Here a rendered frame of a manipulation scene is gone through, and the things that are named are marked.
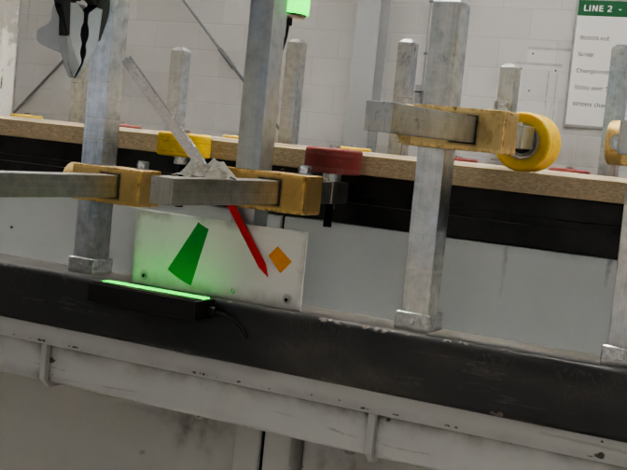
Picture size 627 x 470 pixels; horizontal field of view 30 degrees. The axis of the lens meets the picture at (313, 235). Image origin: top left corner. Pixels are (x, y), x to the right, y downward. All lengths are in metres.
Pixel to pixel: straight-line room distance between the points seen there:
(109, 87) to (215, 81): 8.48
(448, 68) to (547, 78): 7.50
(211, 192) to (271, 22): 0.27
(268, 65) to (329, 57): 8.09
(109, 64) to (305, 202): 0.36
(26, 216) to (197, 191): 0.74
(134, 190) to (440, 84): 0.45
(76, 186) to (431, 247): 0.47
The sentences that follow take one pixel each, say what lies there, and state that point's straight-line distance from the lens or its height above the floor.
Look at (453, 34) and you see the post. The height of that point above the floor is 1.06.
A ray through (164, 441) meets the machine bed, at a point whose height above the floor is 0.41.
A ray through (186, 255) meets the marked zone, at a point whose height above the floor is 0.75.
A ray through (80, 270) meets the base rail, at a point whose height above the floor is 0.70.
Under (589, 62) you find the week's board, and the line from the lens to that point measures 8.80.
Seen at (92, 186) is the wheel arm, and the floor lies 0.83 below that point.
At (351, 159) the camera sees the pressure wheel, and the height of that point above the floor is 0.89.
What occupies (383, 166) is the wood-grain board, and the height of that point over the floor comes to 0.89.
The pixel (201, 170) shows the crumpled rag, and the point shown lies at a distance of 1.35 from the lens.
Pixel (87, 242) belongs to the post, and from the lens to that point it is 1.66.
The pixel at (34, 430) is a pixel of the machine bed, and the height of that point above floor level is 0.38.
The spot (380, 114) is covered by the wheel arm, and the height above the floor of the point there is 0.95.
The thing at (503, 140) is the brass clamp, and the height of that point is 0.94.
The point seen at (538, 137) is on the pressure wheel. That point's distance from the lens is 1.59.
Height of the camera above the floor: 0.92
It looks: 5 degrees down
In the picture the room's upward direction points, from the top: 6 degrees clockwise
